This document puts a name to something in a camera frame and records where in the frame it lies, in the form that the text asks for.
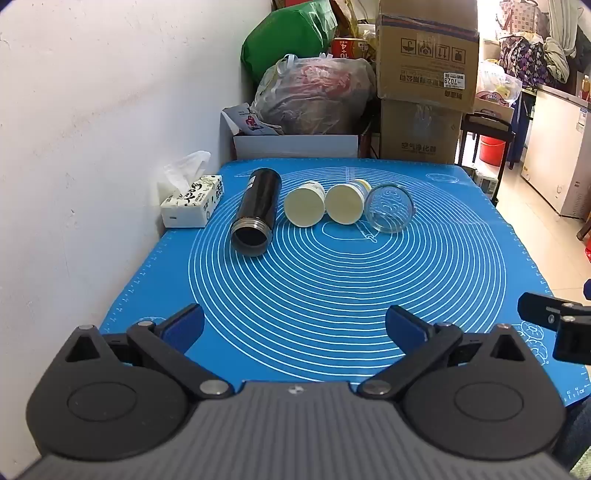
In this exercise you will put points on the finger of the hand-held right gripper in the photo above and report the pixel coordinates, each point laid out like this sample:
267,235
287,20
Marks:
549,314

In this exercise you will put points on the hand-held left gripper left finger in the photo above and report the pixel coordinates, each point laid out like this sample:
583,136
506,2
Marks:
184,328

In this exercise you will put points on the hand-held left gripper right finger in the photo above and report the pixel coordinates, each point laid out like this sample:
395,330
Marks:
408,330

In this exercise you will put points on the clear glass cup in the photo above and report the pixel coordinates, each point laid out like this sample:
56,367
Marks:
390,210

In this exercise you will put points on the black thermos cup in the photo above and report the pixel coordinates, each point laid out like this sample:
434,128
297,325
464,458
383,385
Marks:
258,207

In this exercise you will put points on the cream paper cup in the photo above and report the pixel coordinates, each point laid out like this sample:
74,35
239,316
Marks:
302,205
344,203

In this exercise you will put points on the blue silicone baking mat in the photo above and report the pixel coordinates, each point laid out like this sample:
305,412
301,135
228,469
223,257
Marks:
323,277

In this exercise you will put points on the white tissue pack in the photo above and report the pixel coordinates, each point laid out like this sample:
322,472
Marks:
191,203

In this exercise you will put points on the white chest freezer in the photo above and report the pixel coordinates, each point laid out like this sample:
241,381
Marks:
554,147

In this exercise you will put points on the red bucket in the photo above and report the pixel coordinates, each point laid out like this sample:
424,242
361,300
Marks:
492,151

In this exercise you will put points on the brown cardboard box plain print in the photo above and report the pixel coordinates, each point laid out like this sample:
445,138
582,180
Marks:
418,136

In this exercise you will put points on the black metal rack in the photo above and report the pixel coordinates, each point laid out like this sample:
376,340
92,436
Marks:
487,125

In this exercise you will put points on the small flat cardboard box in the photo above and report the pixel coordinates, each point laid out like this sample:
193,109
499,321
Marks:
496,112

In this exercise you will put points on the white open cardboard box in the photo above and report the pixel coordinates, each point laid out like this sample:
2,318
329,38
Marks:
295,146

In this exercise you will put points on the orange bottle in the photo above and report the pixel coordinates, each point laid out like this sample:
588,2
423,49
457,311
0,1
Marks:
586,87

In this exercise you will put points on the clear plastic bag of goods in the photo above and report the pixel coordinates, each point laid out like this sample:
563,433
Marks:
496,83

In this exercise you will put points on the clear plastic bag red contents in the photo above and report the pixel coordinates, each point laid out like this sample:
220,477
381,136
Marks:
314,97

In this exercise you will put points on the purple floral bag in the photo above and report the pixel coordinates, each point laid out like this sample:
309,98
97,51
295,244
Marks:
524,60

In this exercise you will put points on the grey green cloth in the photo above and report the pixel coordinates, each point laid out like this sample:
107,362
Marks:
559,41

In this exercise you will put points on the large brown cardboard box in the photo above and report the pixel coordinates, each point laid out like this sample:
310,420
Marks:
425,50

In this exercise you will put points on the red tin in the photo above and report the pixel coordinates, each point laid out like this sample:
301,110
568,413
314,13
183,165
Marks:
348,48

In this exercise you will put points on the green plastic bag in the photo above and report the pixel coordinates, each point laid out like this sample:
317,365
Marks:
281,41

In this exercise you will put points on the yellow plastic packaging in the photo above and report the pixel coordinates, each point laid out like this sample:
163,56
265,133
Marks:
353,18

